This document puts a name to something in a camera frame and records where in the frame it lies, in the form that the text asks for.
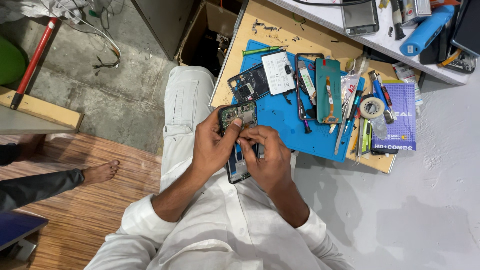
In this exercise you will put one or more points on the black smartphone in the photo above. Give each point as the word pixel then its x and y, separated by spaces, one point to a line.
pixel 240 112

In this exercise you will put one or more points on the pile of small metal parts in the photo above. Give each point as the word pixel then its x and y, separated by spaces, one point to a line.
pixel 262 26

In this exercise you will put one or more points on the green round object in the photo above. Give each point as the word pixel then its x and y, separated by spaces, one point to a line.
pixel 11 62

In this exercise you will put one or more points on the teal phone back cover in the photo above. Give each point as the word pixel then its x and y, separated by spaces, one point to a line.
pixel 323 75

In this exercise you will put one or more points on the dark tablet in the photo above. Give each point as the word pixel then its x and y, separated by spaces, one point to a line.
pixel 468 28

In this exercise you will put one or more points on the dark purple phone frame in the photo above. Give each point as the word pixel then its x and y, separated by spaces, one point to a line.
pixel 297 86

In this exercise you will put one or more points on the grey metal cabinet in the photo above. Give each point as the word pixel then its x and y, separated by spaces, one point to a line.
pixel 165 22

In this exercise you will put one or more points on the white printed tube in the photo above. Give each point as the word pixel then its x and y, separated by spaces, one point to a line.
pixel 408 77

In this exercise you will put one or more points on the yellow green cutter knife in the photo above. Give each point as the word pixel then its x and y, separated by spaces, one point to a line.
pixel 366 135

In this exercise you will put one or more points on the silver tweezers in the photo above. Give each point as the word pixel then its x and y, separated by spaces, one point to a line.
pixel 345 123

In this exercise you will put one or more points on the blue silicone repair mat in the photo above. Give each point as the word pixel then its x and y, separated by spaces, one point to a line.
pixel 277 120

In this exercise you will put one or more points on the blue black pen tool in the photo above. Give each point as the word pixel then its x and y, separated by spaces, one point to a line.
pixel 354 107

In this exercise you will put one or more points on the person's right hand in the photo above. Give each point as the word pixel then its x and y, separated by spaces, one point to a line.
pixel 270 161

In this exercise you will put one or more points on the grey cloth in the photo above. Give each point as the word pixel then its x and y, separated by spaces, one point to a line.
pixel 37 9

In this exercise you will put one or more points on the blue board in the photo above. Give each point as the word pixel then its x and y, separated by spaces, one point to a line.
pixel 18 227

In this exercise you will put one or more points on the green screwdriver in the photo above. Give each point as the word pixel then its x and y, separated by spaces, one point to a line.
pixel 260 50

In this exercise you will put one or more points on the clear plastic bag red print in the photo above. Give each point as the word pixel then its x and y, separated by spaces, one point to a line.
pixel 348 86

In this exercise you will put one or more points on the grey smartphone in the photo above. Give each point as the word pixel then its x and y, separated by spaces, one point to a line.
pixel 360 17

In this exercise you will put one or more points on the white trousers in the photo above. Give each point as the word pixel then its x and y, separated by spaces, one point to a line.
pixel 183 112

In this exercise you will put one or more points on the black purple-tipped screwdriver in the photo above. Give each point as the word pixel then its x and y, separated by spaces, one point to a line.
pixel 304 118

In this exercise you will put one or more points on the white shirt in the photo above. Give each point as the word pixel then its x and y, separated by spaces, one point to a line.
pixel 217 236

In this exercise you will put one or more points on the blue hot air tool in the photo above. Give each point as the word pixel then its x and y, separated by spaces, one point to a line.
pixel 425 32

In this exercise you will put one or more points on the white phone battery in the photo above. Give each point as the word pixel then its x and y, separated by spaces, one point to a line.
pixel 276 73

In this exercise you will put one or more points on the cardboard box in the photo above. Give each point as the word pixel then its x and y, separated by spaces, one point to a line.
pixel 210 33

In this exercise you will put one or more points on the tape roll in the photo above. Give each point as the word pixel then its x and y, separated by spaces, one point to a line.
pixel 371 107

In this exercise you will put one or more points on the white shelf with tools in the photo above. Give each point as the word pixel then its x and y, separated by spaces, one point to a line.
pixel 337 22

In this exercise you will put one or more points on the person's left hand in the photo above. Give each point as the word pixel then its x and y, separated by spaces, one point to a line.
pixel 212 146

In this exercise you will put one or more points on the blue printed booklet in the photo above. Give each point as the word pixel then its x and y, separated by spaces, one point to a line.
pixel 403 120

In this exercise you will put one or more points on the black phone back cover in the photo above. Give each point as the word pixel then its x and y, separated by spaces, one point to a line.
pixel 247 84

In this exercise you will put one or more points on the white phone sub board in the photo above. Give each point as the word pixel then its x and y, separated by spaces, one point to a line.
pixel 307 80

